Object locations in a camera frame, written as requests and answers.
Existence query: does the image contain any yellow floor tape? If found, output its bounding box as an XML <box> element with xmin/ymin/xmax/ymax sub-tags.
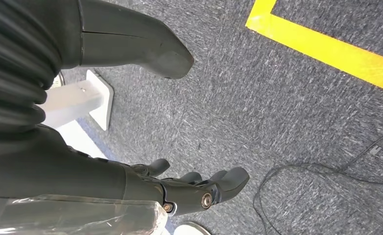
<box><xmin>246</xmin><ymin>0</ymin><xmax>383</xmax><ymax>95</ymax></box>

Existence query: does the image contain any white rounded object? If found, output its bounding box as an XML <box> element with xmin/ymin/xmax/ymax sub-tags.
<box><xmin>173</xmin><ymin>221</ymin><xmax>211</xmax><ymax>235</ymax></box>

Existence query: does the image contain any white table leg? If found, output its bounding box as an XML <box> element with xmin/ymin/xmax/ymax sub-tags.
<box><xmin>37</xmin><ymin>69</ymin><xmax>115</xmax><ymax>132</ymax></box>

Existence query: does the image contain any black floor cable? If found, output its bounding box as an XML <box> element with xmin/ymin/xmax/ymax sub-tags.
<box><xmin>252</xmin><ymin>124</ymin><xmax>383</xmax><ymax>235</ymax></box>

